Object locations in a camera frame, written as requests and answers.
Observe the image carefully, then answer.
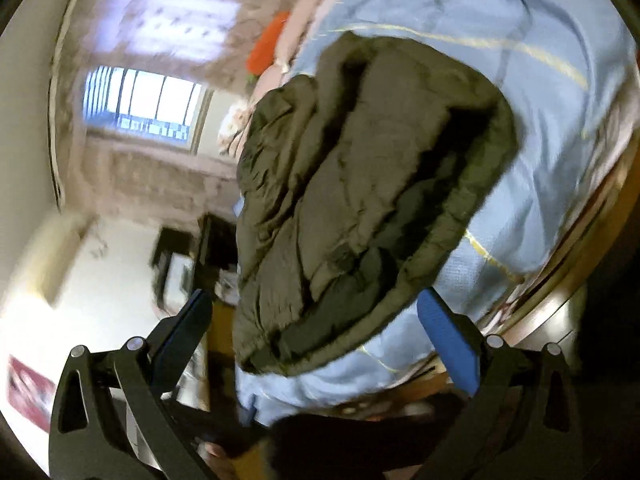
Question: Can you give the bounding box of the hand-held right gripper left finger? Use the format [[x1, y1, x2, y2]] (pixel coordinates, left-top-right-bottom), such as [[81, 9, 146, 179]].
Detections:
[[49, 290, 213, 480]]

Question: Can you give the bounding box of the wall photo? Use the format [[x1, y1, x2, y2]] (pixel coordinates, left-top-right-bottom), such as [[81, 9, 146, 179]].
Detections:
[[7, 355, 56, 433]]

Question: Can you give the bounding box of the wooden nightstand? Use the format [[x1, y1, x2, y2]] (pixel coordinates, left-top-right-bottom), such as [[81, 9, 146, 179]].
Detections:
[[207, 300, 241, 411]]

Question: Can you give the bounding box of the wooden bed frame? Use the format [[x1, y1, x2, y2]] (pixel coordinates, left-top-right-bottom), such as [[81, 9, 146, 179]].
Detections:
[[390, 130, 640, 403]]

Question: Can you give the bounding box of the person's dark clothing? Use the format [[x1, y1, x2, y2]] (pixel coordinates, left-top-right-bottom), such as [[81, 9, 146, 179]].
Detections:
[[195, 392, 481, 480]]

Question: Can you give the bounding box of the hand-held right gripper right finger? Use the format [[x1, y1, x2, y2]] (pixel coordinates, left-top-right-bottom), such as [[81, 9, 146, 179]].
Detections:
[[417, 287, 586, 480]]

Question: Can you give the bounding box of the olive green puffer jacket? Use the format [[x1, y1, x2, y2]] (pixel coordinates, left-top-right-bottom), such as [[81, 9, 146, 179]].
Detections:
[[234, 31, 518, 376]]

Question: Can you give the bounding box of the floral lace curtain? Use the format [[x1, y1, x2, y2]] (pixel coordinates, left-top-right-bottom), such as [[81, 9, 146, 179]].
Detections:
[[50, 0, 321, 221]]

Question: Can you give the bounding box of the barred window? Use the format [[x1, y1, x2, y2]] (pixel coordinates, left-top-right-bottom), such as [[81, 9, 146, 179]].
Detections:
[[84, 66, 207, 155]]

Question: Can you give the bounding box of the floral pillow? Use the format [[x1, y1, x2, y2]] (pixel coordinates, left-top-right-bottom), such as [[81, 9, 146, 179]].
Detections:
[[218, 102, 251, 153]]

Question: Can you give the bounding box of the pink pillow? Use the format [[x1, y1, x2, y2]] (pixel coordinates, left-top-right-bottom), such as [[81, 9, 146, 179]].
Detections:
[[260, 0, 361, 91]]

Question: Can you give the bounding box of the light blue striped blanket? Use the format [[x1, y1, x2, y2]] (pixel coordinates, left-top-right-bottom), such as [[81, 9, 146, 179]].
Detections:
[[235, 0, 638, 426]]

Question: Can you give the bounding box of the orange carrot plush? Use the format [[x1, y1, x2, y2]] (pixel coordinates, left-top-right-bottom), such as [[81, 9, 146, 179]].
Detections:
[[246, 10, 292, 75]]

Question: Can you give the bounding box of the black monitor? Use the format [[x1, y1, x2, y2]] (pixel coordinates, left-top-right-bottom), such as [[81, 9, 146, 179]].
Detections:
[[151, 212, 236, 311]]

